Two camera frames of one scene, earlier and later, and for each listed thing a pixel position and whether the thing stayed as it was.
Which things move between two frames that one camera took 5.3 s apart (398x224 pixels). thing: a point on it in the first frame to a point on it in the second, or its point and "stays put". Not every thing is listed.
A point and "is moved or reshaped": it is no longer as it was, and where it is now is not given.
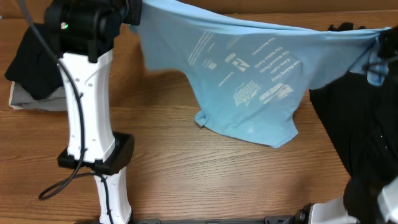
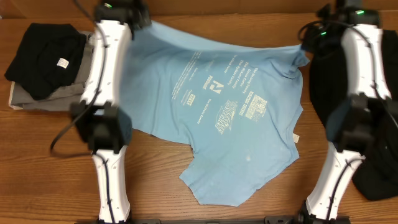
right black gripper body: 393,55 to 317,40
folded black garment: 34,68 stays put
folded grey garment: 56,101 stays put
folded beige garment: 10,98 stays put
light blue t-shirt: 247,75 is moved or reshaped
